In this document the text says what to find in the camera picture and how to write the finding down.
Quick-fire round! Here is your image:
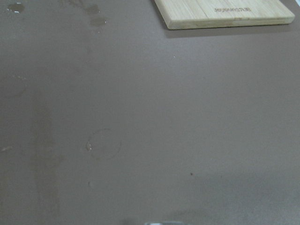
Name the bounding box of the bamboo cutting board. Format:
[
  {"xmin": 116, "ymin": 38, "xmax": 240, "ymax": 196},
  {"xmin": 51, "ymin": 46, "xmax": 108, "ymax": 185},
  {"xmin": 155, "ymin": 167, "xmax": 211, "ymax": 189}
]
[{"xmin": 155, "ymin": 0, "xmax": 295, "ymax": 30}]

